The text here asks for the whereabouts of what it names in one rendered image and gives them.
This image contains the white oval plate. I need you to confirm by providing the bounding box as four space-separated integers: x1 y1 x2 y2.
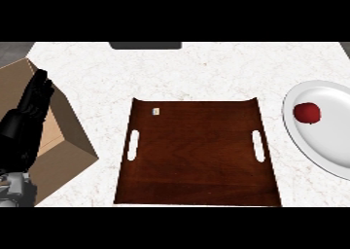
281 80 350 182

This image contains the red tomato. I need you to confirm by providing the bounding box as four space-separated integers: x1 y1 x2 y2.
292 102 324 125

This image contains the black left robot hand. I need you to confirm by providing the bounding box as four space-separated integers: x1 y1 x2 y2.
0 68 57 178

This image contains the dark brown wooden tray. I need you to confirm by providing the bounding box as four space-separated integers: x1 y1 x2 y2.
114 96 283 207

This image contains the dark grey flat appliance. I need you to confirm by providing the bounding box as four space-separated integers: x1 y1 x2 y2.
110 41 184 51

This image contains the brown wooden open cabinet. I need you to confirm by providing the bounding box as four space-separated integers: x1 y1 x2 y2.
0 57 101 208

